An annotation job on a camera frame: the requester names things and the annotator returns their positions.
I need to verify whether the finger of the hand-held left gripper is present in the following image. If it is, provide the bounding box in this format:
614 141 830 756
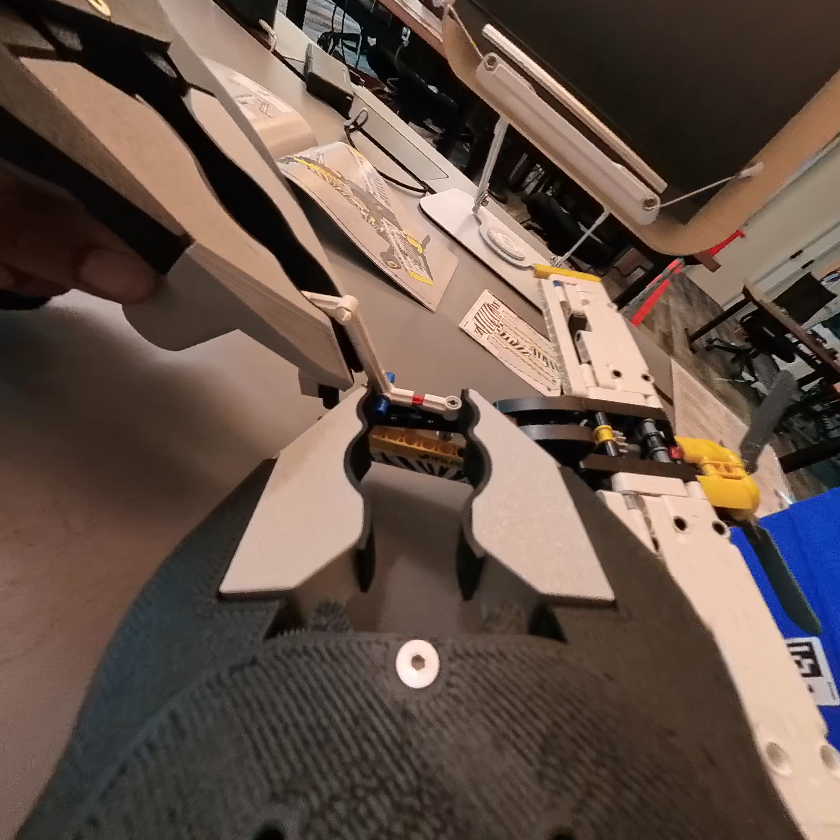
141 62 343 298
0 39 358 404

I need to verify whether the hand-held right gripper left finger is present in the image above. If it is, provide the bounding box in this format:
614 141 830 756
220 387 376 601

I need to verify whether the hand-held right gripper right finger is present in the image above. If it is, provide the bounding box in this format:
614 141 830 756
459 389 618 606

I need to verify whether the white lego link assembly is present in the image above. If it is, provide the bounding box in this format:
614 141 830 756
307 294 463 416

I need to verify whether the yellow white lego plane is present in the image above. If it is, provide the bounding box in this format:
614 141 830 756
364 262 833 840

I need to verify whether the lego instruction booklet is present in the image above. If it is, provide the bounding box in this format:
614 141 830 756
197 56 460 312

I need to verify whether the person's left hand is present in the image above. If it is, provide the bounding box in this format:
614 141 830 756
0 176 160 309

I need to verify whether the black power adapter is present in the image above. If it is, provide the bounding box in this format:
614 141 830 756
304 42 357 118

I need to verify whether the zebra striped sticker sheet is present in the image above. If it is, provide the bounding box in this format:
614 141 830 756
458 289 567 396

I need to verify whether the red desk leg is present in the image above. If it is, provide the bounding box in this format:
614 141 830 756
629 228 746 327

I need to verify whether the blue plastic bin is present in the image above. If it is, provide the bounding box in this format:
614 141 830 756
727 486 840 752

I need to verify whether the black office chair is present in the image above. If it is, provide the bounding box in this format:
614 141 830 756
709 308 811 395

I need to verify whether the black monitor with tan back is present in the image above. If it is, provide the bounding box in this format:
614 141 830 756
441 0 840 258

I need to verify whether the black cable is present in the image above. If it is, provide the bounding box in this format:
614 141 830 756
341 110 435 198

